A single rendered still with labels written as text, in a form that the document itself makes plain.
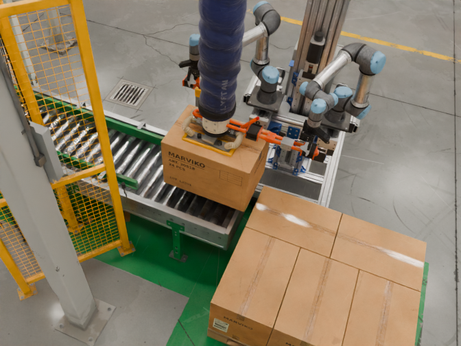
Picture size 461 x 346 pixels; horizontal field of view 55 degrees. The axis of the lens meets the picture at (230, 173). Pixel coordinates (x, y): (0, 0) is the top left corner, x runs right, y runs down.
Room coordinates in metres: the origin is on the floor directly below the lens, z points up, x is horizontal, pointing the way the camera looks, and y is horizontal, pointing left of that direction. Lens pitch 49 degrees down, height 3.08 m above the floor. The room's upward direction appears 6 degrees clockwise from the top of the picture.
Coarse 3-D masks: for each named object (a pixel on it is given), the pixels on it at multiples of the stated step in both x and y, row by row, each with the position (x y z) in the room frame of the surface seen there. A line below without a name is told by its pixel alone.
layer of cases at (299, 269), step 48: (240, 240) 1.59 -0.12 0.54; (288, 240) 1.63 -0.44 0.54; (336, 240) 1.68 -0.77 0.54; (384, 240) 1.72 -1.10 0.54; (240, 288) 1.25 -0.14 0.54; (288, 288) 1.28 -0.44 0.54; (336, 288) 1.32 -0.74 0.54; (384, 288) 1.36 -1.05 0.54; (240, 336) 1.07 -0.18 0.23; (288, 336) 0.99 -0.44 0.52; (336, 336) 1.01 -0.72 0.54; (384, 336) 1.05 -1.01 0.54
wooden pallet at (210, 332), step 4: (208, 328) 1.13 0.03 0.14; (208, 332) 1.13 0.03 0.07; (212, 332) 1.13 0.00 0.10; (216, 332) 1.12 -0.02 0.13; (212, 336) 1.12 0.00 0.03; (216, 336) 1.12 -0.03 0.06; (220, 336) 1.11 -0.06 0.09; (224, 336) 1.10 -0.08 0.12; (228, 336) 1.09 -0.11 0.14; (220, 340) 1.11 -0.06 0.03; (224, 340) 1.10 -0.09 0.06; (228, 340) 1.12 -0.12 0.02; (232, 340) 1.12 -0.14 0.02; (236, 340) 1.08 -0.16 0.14; (228, 344) 1.09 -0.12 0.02; (232, 344) 1.09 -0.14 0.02; (236, 344) 1.09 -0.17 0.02; (240, 344) 1.10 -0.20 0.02; (244, 344) 1.06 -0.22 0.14
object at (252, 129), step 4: (252, 124) 2.00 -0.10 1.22; (256, 124) 2.00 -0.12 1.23; (248, 128) 1.96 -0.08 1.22; (252, 128) 1.96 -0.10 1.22; (256, 128) 1.97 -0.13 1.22; (260, 128) 1.97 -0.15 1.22; (248, 132) 1.92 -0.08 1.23; (252, 132) 1.93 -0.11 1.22; (256, 132) 1.93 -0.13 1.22; (260, 132) 1.94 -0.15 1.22; (248, 136) 1.92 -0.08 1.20; (252, 136) 1.91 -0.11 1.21; (256, 136) 1.90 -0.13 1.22; (252, 140) 1.90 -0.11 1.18; (256, 140) 1.90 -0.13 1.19
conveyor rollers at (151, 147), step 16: (64, 128) 2.45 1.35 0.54; (80, 128) 2.49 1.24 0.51; (64, 144) 2.29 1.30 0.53; (112, 144) 2.32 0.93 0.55; (128, 144) 2.35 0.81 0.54; (128, 160) 2.18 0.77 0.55; (144, 160) 2.21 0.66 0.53; (128, 176) 2.02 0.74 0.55; (144, 176) 2.04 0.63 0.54; (160, 176) 2.07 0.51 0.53; (144, 192) 1.90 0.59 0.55; (160, 192) 1.91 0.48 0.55; (176, 192) 1.94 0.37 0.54; (176, 208) 1.79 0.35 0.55; (192, 208) 1.81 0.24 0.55; (208, 208) 1.83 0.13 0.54; (224, 224) 1.70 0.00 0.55
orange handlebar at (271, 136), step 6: (198, 84) 2.34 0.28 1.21; (198, 114) 2.05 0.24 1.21; (228, 126) 1.97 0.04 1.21; (234, 126) 1.97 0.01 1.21; (264, 132) 1.95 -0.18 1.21; (270, 132) 1.95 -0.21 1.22; (264, 138) 1.90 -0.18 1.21; (270, 138) 1.90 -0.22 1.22; (276, 138) 1.92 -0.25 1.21; (282, 138) 1.92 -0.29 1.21; (294, 144) 1.89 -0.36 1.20; (300, 144) 1.88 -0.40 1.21
